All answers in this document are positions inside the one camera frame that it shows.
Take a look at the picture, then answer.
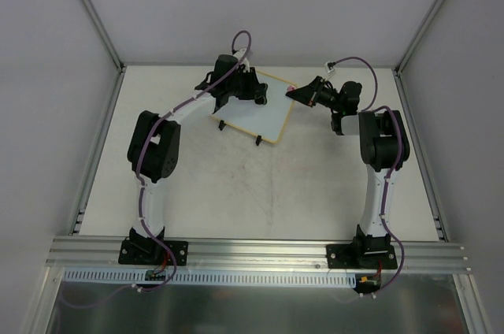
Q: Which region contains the yellow framed small whiteboard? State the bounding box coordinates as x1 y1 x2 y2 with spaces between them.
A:
212 71 298 144

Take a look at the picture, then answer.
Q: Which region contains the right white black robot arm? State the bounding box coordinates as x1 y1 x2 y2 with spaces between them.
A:
286 76 410 269

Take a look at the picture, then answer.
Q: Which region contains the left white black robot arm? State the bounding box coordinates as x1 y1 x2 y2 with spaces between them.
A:
118 54 268 265

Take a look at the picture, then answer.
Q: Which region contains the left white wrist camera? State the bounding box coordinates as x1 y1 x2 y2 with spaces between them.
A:
233 47 250 71

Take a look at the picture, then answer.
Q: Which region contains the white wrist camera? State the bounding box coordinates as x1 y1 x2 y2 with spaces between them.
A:
233 47 250 71
324 61 337 75

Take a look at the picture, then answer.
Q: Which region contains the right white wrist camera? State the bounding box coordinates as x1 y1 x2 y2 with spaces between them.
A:
324 61 337 75

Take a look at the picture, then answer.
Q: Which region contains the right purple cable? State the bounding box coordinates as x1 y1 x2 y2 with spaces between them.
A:
332 56 405 299

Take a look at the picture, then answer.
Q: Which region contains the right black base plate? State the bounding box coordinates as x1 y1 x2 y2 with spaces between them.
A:
325 243 398 270

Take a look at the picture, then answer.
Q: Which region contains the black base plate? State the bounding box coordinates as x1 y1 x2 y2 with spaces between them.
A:
118 239 189 266
325 243 398 270

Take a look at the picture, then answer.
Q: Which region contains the aluminium mounting rail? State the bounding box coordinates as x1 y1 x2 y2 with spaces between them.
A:
45 236 473 274

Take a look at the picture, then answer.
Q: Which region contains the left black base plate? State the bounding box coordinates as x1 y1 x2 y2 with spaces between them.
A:
118 239 189 266

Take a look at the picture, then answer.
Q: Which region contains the white slotted cable duct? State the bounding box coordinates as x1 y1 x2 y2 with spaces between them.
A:
62 267 357 288

